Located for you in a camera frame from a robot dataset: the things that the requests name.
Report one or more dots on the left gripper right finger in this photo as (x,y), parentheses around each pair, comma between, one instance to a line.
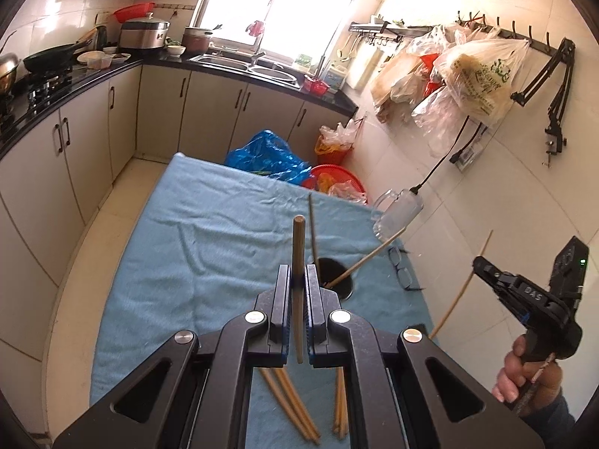
(402,390)

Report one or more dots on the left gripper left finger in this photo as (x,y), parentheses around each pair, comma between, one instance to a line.
(193,391)

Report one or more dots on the wooden chopstick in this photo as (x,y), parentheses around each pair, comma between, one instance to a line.
(276,390)
(365,259)
(337,405)
(298,284)
(296,404)
(342,406)
(461,291)

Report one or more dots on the right hand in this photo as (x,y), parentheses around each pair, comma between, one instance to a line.
(516,373)

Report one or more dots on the wooden chopstick on cloth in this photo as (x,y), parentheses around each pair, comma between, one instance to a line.
(342,406)
(296,404)
(276,390)
(337,405)

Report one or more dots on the dark grey utensil holder cup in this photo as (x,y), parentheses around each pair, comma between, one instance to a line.
(329,271)

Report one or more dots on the wooden chopstick in holder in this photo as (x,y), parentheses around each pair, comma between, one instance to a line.
(365,259)

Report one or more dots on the blue table cloth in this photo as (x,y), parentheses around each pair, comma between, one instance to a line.
(210,240)

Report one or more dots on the black framed eyeglasses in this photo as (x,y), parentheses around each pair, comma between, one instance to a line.
(398,257)

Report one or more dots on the glass beer mug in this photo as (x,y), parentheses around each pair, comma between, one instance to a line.
(394,211)

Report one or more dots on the red plastic basin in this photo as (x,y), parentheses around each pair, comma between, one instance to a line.
(336,181)

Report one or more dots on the white plastic shopping bag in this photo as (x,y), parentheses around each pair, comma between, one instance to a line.
(479,75)

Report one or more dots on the blue plastic bag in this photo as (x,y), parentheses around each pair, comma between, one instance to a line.
(266,154)

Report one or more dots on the brown cooking pot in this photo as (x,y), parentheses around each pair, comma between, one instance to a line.
(196,40)

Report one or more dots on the sink faucet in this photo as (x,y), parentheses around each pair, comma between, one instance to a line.
(258,29)

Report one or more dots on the black frying pan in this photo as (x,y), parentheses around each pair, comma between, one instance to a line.
(52,59)

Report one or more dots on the silver rice cooker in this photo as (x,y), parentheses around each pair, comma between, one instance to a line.
(146,33)

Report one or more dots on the steel kettle pot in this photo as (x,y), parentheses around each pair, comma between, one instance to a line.
(8,70)

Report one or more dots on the red colander basket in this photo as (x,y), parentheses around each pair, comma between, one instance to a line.
(138,10)

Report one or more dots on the black power cable plug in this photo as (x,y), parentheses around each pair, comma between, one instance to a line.
(415,190)

